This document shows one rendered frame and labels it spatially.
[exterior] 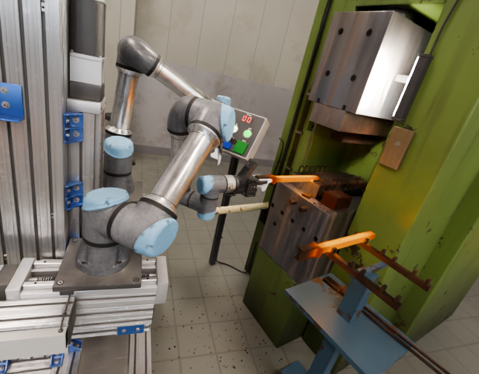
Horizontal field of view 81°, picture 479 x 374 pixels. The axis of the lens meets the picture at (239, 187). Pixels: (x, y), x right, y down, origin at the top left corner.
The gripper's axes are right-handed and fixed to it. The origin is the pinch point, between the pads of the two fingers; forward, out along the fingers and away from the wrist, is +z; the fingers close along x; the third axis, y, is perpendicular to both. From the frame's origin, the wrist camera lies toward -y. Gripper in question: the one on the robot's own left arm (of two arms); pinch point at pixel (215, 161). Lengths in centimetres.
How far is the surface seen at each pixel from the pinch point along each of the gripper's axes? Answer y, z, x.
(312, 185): -43, -4, 33
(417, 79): -60, -61, 53
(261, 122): -26.3, -23.8, -11.5
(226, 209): -11.9, 30.1, 1.4
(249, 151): -20.4, -7.3, -3.9
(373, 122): -68, -40, 31
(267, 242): -34, 40, 22
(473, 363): -177, 94, 82
